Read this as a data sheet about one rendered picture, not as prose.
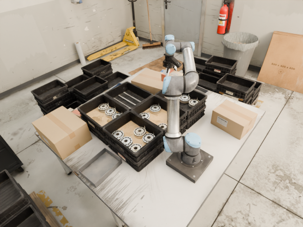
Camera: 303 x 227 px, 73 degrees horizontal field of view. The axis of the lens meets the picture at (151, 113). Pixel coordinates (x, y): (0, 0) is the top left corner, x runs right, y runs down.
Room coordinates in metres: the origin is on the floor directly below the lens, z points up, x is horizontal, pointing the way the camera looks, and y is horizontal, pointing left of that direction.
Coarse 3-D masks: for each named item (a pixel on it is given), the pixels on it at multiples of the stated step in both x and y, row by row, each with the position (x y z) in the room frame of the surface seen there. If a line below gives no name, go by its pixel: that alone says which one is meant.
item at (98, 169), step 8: (104, 152) 1.12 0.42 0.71; (96, 160) 1.04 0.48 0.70; (104, 160) 1.04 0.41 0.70; (112, 160) 1.03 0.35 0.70; (120, 160) 0.99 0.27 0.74; (80, 168) 0.95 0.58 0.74; (88, 168) 0.97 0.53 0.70; (96, 168) 0.96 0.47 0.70; (104, 168) 0.96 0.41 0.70; (112, 168) 0.93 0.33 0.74; (88, 176) 0.90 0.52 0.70; (96, 176) 0.90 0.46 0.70; (104, 176) 0.87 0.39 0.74; (96, 184) 0.81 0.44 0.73
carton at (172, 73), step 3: (171, 69) 1.68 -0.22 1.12; (171, 72) 1.63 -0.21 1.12; (174, 72) 1.63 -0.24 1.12; (177, 72) 1.62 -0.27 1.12; (162, 75) 1.61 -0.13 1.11; (165, 75) 1.59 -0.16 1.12; (171, 75) 1.58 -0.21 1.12; (174, 75) 1.57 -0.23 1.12; (177, 75) 1.57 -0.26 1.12; (180, 75) 1.57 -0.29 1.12; (162, 78) 1.61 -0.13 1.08; (162, 81) 1.61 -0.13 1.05
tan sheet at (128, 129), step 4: (128, 124) 1.30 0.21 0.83; (132, 124) 1.30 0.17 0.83; (136, 124) 1.30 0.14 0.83; (120, 128) 1.26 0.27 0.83; (124, 128) 1.26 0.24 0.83; (128, 128) 1.25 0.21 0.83; (132, 128) 1.25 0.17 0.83; (124, 132) 1.21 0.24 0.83; (128, 132) 1.21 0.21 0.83; (132, 132) 1.20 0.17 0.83; (148, 132) 1.18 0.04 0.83; (124, 136) 1.16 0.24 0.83; (132, 136) 1.15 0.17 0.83; (136, 140) 1.11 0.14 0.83; (140, 140) 1.11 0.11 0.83; (140, 144) 1.06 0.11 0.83; (144, 144) 1.06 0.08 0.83
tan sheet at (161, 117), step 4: (160, 112) 1.43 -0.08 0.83; (164, 112) 1.43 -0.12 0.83; (152, 116) 1.38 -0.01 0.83; (156, 116) 1.38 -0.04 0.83; (160, 116) 1.37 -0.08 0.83; (164, 116) 1.37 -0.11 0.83; (152, 120) 1.33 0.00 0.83; (156, 120) 1.32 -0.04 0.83; (160, 120) 1.32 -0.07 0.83; (164, 120) 1.32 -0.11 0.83; (156, 124) 1.27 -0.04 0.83
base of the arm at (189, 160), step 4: (184, 152) 0.94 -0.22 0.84; (184, 156) 0.93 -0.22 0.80; (188, 156) 0.91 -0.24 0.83; (192, 156) 0.90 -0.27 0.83; (196, 156) 0.91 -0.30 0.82; (200, 156) 0.94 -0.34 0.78; (184, 160) 0.92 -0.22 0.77; (188, 160) 0.90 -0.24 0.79; (192, 160) 0.90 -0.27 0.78; (196, 160) 0.90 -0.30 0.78; (188, 164) 0.90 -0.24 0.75; (192, 164) 0.89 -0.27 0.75
